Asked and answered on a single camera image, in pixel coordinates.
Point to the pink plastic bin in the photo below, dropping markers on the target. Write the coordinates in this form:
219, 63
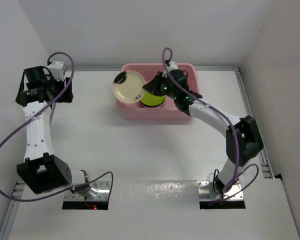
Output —
167, 112

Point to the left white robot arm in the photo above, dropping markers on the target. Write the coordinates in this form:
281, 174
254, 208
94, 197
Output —
41, 169

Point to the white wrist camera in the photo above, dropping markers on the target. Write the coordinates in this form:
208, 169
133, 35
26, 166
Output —
171, 65
58, 69

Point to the cream plate with black brushstroke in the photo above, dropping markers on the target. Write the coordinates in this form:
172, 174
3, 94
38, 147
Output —
128, 88

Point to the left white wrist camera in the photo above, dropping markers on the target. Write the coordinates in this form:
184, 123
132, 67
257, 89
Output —
58, 69

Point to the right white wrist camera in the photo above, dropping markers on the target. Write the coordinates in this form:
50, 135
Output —
171, 65

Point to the metal base plate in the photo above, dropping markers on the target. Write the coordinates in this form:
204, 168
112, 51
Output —
99, 192
206, 192

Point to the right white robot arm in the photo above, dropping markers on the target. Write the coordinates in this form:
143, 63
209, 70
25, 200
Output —
242, 135

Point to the green plate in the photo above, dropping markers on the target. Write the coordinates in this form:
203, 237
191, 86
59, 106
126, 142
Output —
152, 101

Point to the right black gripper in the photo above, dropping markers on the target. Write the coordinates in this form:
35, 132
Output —
153, 86

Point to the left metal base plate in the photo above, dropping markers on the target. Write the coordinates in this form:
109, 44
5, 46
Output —
99, 192

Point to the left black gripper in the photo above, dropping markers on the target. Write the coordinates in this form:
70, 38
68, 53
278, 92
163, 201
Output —
67, 97

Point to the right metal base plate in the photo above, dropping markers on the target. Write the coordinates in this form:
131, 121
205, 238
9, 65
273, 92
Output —
206, 192

